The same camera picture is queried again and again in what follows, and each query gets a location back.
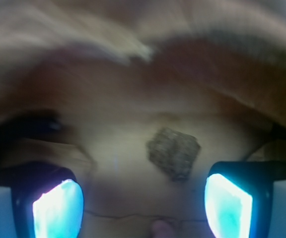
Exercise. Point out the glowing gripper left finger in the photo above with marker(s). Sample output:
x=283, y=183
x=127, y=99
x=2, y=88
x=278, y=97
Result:
x=48, y=202

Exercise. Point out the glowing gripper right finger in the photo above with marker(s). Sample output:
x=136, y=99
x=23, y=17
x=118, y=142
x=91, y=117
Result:
x=238, y=198

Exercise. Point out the brown rock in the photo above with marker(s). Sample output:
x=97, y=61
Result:
x=173, y=152

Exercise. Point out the brown paper bag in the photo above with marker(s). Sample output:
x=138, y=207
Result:
x=114, y=72

